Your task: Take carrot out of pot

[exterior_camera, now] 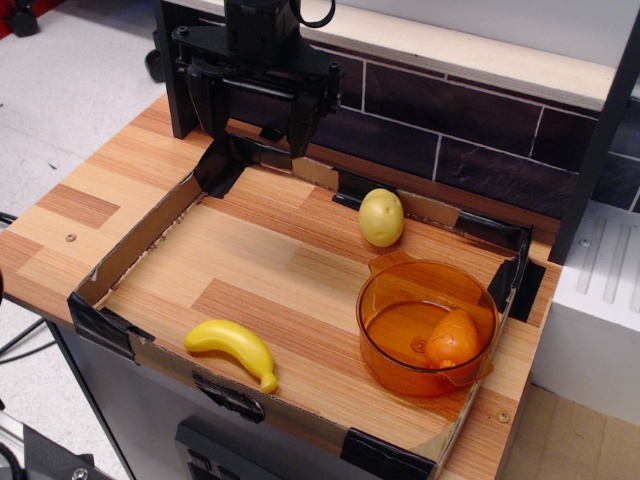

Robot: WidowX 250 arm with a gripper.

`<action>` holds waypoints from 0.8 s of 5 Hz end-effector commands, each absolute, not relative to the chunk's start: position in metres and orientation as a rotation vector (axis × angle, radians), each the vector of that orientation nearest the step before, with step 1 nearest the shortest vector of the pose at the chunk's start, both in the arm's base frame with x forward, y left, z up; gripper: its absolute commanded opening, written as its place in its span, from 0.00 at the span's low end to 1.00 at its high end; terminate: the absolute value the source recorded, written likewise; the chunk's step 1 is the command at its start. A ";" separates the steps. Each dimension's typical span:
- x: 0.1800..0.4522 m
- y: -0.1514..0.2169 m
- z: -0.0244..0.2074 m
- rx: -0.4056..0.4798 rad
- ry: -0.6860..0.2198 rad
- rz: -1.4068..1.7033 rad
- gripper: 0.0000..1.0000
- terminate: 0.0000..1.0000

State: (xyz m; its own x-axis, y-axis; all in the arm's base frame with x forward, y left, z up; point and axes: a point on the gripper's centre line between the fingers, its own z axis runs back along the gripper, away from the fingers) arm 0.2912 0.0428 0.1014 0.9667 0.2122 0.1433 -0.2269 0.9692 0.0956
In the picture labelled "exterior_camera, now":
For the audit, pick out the yellow toy banana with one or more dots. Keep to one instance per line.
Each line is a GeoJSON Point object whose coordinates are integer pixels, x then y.
{"type": "Point", "coordinates": [240, 343]}

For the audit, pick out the dark brick backsplash panel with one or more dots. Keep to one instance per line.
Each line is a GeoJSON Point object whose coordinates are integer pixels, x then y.
{"type": "Point", "coordinates": [515, 132]}

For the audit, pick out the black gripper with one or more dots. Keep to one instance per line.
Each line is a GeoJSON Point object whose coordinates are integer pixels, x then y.
{"type": "Point", "coordinates": [259, 48]}

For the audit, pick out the cardboard fence with black tape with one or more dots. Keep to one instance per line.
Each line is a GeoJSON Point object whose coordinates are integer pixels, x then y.
{"type": "Point", "coordinates": [272, 243]}

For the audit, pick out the yellow toy potato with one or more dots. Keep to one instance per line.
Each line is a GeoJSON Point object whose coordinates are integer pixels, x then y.
{"type": "Point", "coordinates": [381, 217]}

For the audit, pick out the orange toy carrot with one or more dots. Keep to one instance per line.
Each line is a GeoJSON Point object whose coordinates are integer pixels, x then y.
{"type": "Point", "coordinates": [453, 341]}

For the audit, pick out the white grooved block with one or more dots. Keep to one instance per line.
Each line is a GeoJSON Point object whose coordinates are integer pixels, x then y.
{"type": "Point", "coordinates": [589, 349]}

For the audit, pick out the black office chair wheel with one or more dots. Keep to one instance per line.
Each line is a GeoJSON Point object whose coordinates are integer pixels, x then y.
{"type": "Point", "coordinates": [153, 61]}

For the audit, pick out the black metal bracket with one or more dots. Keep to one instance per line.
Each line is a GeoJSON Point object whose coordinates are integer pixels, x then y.
{"type": "Point", "coordinates": [27, 454]}

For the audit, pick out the black stand foot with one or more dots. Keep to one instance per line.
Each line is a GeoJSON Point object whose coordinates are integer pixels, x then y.
{"type": "Point", "coordinates": [21, 18]}

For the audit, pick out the orange transparent plastic pot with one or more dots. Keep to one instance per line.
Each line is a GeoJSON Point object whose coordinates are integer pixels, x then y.
{"type": "Point", "coordinates": [397, 308]}

